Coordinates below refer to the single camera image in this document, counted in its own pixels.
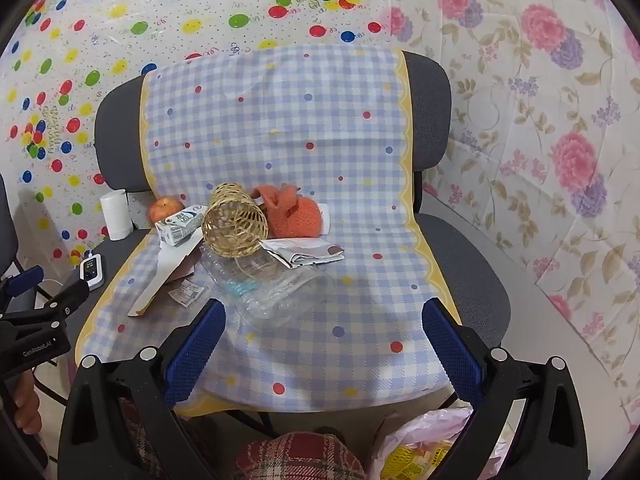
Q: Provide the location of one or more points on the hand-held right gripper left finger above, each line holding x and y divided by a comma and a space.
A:
197, 350

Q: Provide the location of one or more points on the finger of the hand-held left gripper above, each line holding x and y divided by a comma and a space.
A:
62, 300
22, 282

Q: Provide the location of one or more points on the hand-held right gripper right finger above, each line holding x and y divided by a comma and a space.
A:
450, 350

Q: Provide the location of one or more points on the pink plastic bag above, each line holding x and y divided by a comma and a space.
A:
425, 427

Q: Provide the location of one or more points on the crushed clear plastic bottle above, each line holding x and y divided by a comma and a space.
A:
265, 290

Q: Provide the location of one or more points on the woven wicker basket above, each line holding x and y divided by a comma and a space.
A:
235, 225

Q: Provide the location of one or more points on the paper wrapper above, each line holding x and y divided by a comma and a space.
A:
305, 252

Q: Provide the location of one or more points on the orange knitted pouch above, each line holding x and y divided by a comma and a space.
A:
292, 217

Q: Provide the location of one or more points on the person's left hand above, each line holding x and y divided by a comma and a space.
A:
27, 405

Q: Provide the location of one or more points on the white device with screen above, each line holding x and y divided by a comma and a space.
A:
92, 271

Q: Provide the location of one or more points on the dark grey chair edge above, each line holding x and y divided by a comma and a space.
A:
6, 225

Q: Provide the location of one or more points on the grey cardboard piece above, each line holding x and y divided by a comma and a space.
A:
155, 280

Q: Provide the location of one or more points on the white cylinder roll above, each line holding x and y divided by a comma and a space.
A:
116, 215

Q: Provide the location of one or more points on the yellow packet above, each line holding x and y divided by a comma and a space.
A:
412, 462

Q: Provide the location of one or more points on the white green milk carton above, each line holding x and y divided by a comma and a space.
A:
177, 227

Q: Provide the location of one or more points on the red apple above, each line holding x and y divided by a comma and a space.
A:
165, 207

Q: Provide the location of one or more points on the person's red plaid trousers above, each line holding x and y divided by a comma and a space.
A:
300, 455

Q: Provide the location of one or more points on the white foam block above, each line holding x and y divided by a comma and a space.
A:
325, 217

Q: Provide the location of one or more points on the blue checked dotted cloth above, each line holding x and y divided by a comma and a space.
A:
280, 125

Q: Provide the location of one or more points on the grey office chair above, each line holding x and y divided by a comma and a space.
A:
430, 110

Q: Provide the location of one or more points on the floral print plastic sheet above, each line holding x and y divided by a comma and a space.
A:
525, 110

